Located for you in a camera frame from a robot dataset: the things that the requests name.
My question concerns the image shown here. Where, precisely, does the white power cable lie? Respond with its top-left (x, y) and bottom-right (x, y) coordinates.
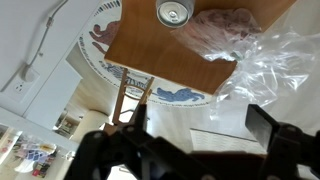
top-left (20, 0), bottom-right (70, 83)

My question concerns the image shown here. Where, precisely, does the wooden stool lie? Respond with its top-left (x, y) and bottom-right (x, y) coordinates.
top-left (103, 0), bottom-right (298, 127)

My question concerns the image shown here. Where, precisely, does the white wall outlet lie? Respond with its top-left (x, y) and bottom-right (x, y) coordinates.
top-left (0, 65), bottom-right (41, 104)

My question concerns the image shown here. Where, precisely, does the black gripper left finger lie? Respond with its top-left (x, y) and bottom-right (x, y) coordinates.
top-left (64, 103), bottom-right (158, 180)

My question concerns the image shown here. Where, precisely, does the clear plastic bag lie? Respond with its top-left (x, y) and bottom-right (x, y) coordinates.
top-left (170, 8), bottom-right (320, 122)

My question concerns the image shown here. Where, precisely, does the colourful packaged items pile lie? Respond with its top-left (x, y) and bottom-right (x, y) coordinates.
top-left (13, 142), bottom-right (58, 178)

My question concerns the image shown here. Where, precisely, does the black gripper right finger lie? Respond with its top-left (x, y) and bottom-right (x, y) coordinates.
top-left (245, 103), bottom-right (320, 180)

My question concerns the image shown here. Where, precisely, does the pink drink can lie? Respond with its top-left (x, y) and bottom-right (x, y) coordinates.
top-left (155, 0), bottom-right (196, 29)

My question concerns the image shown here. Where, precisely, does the round animal print rug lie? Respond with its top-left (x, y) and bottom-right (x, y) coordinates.
top-left (77, 0), bottom-right (214, 108)

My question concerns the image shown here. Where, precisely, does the white ribbed panel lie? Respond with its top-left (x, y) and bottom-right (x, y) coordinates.
top-left (189, 128), bottom-right (268, 156)

